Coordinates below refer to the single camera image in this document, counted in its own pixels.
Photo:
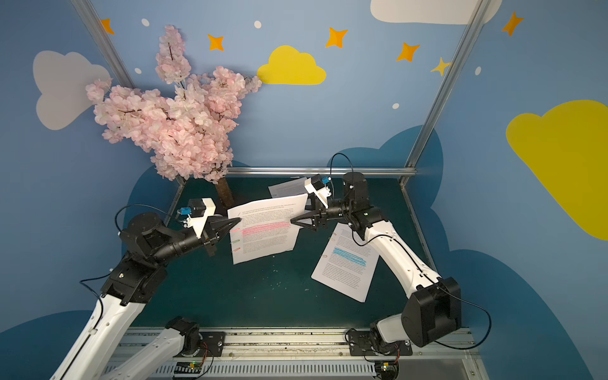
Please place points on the aluminium left frame post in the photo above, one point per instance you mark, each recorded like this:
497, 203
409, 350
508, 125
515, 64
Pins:
89, 17

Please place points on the pink cherry blossom tree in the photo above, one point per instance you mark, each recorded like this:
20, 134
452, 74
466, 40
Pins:
187, 135

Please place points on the aluminium frame post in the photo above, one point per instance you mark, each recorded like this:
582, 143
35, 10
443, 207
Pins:
89, 17
461, 55

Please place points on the blue highlighted paper document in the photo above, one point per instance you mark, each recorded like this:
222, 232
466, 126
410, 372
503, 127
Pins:
346, 265

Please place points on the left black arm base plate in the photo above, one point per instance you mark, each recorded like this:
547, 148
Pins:
203, 343

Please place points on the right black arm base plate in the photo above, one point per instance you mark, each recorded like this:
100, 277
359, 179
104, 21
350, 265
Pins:
369, 343

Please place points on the left green circuit board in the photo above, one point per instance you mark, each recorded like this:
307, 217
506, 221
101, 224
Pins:
187, 370

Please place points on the purple highlighted paper document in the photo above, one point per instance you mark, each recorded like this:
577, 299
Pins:
290, 188

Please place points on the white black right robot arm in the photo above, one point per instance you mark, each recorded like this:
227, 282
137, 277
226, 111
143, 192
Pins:
434, 307

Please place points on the aluminium back frame bar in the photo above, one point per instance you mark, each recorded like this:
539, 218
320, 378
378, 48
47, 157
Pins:
326, 171

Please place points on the right circuit board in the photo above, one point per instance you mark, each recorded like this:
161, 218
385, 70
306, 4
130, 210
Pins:
386, 370

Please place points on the aluminium right frame post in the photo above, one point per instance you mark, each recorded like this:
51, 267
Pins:
461, 55

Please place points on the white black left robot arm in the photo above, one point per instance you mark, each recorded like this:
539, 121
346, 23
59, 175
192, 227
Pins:
132, 284

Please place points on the aluminium front rail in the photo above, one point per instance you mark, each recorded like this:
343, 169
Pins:
290, 353

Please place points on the pink highlighted paper document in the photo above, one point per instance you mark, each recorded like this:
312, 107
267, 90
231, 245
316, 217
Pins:
265, 229

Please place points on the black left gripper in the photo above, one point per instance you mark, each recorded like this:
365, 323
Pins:
209, 233

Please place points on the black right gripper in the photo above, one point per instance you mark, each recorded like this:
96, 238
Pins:
321, 214

